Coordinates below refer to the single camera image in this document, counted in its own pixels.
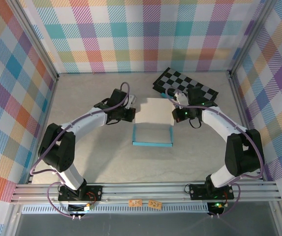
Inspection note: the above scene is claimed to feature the blue and white cardboard box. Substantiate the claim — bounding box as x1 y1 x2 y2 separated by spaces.
131 97 175 148

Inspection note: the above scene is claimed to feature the black and grey checkerboard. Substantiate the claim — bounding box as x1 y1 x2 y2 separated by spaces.
152 67 219 102

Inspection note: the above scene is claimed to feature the black controller board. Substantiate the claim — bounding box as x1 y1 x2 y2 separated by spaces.
207 202 224 214
68 203 94 214

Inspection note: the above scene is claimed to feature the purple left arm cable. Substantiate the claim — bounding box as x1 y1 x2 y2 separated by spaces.
30 82 131 218

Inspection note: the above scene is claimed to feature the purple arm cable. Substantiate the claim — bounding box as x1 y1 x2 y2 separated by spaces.
30 82 131 218
165 86 266 218

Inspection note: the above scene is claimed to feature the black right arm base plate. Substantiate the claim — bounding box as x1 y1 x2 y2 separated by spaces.
188 183 235 200

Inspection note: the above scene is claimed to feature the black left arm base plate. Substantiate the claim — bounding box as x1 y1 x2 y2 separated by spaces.
58 184 103 202

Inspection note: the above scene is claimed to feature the long aluminium base rail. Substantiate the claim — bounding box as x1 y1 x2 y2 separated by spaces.
10 180 282 205

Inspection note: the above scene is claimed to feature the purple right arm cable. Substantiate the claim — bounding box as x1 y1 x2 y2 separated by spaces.
165 86 266 218

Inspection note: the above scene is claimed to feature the aluminium frame post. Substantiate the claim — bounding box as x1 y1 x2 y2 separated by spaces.
228 0 279 76
7 0 60 82

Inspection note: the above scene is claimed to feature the grey slotted cable duct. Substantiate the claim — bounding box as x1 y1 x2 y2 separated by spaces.
22 205 210 215

